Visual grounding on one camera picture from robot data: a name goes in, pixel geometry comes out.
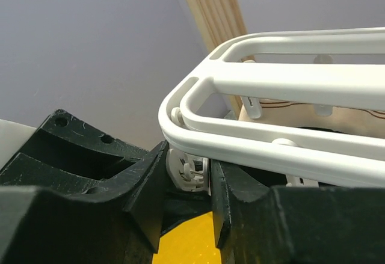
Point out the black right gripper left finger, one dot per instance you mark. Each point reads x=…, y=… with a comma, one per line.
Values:
x=71, y=193

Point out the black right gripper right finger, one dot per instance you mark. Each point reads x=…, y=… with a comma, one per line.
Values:
x=254, y=223

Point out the olive green underwear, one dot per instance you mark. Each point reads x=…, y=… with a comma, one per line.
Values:
x=291, y=114

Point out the white clip hanger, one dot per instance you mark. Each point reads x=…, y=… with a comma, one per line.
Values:
x=200, y=116

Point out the yellow plastic tray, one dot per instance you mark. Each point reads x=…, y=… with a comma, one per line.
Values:
x=190, y=242

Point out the wooden drying rack stand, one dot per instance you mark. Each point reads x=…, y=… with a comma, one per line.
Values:
x=217, y=20

